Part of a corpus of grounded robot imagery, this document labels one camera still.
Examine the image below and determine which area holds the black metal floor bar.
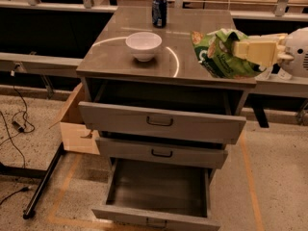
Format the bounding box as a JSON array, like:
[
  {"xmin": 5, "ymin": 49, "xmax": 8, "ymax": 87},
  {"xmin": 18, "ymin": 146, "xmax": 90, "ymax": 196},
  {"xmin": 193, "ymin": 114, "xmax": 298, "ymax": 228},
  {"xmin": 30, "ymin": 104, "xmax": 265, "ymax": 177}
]
[{"xmin": 0, "ymin": 143, "xmax": 64, "ymax": 219}]

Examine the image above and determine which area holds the white ceramic bowl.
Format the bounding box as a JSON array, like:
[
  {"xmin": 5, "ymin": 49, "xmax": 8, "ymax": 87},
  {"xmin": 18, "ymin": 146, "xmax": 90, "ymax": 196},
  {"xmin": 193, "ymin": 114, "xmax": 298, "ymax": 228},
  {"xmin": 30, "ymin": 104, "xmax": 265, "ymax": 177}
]
[{"xmin": 125, "ymin": 32, "xmax": 162, "ymax": 62}]

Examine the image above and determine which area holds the grey drawer cabinet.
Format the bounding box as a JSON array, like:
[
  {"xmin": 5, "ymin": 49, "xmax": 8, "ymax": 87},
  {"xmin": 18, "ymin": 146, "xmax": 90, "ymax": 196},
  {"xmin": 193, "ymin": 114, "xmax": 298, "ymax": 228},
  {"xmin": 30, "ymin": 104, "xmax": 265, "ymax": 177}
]
[{"xmin": 75, "ymin": 5, "xmax": 258, "ymax": 231}]

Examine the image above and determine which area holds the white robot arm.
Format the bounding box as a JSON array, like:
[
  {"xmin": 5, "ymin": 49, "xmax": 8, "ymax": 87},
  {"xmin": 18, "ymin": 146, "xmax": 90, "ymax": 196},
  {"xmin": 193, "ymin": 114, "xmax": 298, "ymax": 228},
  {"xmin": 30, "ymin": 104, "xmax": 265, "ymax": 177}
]
[{"xmin": 232, "ymin": 27, "xmax": 308, "ymax": 78}]

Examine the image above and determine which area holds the blue soda can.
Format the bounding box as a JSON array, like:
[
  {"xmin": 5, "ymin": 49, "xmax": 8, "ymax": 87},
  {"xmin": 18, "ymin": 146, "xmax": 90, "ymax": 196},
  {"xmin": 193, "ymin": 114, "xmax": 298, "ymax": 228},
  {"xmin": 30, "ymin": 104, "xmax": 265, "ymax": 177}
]
[{"xmin": 152, "ymin": 0, "xmax": 167, "ymax": 28}]

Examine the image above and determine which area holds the clear pump bottle left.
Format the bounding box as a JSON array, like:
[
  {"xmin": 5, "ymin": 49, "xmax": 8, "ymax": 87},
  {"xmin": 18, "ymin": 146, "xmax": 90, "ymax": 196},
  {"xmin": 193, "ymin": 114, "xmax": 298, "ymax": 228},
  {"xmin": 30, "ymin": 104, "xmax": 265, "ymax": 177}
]
[{"xmin": 255, "ymin": 67, "xmax": 273, "ymax": 80}]

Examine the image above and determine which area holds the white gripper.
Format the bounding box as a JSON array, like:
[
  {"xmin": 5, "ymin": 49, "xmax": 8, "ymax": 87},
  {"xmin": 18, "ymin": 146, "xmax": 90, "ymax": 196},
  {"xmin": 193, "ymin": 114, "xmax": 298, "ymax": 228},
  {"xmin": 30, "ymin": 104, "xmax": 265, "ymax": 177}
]
[{"xmin": 232, "ymin": 33, "xmax": 295, "ymax": 68}]

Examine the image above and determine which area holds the grey middle drawer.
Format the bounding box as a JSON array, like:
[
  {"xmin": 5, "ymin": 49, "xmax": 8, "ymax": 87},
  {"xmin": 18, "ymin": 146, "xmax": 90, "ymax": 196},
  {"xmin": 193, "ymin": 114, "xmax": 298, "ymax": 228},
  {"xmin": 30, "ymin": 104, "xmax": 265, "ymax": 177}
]
[{"xmin": 95, "ymin": 138, "xmax": 227, "ymax": 168}]

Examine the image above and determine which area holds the cardboard box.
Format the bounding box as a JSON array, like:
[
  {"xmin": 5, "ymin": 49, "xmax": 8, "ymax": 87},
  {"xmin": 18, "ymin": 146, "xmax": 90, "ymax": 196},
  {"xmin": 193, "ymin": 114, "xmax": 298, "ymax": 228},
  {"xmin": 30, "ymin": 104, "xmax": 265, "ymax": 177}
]
[{"xmin": 51, "ymin": 83, "xmax": 99, "ymax": 155}]

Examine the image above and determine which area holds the grey metal shelf rail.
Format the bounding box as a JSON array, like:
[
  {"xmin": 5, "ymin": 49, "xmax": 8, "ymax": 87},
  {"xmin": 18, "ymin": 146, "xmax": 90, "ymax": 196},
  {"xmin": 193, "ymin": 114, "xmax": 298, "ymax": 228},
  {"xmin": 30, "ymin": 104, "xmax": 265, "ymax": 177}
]
[{"xmin": 0, "ymin": 52, "xmax": 82, "ymax": 78}]

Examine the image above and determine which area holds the green rice chip bag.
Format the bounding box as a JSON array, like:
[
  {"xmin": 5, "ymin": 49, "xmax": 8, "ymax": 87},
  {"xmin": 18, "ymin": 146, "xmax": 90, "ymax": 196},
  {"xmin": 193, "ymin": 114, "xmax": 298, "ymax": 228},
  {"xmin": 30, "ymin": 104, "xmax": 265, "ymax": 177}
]
[{"xmin": 191, "ymin": 29, "xmax": 264, "ymax": 79}]

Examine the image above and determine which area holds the grey top drawer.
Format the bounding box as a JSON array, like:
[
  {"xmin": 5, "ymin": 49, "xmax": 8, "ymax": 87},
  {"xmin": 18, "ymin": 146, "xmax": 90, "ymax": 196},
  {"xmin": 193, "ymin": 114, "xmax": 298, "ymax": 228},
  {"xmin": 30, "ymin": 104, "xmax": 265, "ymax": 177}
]
[{"xmin": 78, "ymin": 101, "xmax": 246, "ymax": 144}]

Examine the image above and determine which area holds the grey drawer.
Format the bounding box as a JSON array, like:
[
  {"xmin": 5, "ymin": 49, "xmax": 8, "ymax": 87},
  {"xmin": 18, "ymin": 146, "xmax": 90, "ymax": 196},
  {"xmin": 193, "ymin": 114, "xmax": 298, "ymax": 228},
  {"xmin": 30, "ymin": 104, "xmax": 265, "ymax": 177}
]
[
  {"xmin": 78, "ymin": 101, "xmax": 246, "ymax": 144},
  {"xmin": 92, "ymin": 159, "xmax": 219, "ymax": 231},
  {"xmin": 95, "ymin": 138, "xmax": 227, "ymax": 168}
]

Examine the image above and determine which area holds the clear pump bottle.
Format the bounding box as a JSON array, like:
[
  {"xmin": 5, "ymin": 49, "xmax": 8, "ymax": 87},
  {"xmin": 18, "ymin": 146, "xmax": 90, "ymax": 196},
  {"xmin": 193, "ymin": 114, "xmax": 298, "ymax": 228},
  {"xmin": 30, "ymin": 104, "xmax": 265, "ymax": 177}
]
[
  {"xmin": 255, "ymin": 67, "xmax": 273, "ymax": 80},
  {"xmin": 277, "ymin": 68, "xmax": 292, "ymax": 80}
]

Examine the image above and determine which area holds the black power adapter cable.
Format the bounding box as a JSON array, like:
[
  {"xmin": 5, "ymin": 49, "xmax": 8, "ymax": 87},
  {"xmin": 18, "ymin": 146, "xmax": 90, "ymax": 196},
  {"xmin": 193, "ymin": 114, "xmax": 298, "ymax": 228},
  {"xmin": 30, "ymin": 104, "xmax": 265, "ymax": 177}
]
[{"xmin": 0, "ymin": 64, "xmax": 36, "ymax": 168}]

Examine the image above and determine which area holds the black cable on floor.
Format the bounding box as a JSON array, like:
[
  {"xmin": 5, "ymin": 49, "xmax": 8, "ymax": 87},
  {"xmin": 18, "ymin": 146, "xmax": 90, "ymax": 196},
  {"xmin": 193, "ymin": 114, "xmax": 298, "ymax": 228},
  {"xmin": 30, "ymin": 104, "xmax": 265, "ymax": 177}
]
[{"xmin": 0, "ymin": 185, "xmax": 34, "ymax": 206}]

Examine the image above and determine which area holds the grey bottom drawer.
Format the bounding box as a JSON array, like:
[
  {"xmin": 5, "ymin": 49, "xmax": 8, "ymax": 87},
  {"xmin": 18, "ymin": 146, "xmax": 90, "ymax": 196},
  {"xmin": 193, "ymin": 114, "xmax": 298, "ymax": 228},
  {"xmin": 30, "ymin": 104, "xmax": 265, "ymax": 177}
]
[{"xmin": 92, "ymin": 159, "xmax": 219, "ymax": 231}]

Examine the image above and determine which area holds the clear pump bottle right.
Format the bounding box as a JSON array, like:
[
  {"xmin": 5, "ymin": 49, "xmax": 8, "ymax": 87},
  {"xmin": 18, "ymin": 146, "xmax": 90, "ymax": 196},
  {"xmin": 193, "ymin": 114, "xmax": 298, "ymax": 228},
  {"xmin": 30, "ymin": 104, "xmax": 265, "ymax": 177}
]
[{"xmin": 277, "ymin": 68, "xmax": 292, "ymax": 80}]

